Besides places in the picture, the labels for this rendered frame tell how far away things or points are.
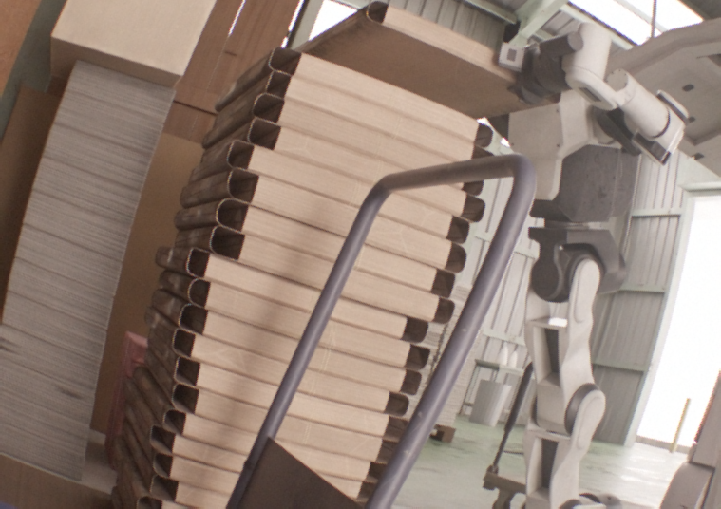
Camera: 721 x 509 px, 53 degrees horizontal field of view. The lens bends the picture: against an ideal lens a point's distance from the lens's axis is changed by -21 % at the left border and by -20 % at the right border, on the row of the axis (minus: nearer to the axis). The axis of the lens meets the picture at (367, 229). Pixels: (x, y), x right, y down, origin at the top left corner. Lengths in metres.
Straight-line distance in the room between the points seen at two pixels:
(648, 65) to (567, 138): 0.98
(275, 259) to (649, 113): 0.68
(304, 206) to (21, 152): 1.35
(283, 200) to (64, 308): 0.68
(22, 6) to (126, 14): 1.03
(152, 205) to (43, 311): 0.82
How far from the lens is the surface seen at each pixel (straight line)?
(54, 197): 1.81
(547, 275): 1.94
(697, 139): 3.23
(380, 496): 0.83
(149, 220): 2.51
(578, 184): 1.87
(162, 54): 1.73
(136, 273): 2.50
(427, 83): 1.72
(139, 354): 2.06
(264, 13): 2.79
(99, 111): 1.83
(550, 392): 2.05
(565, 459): 2.06
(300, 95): 1.38
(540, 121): 1.91
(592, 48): 1.37
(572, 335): 1.94
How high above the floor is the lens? 0.65
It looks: 7 degrees up
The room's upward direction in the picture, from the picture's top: 16 degrees clockwise
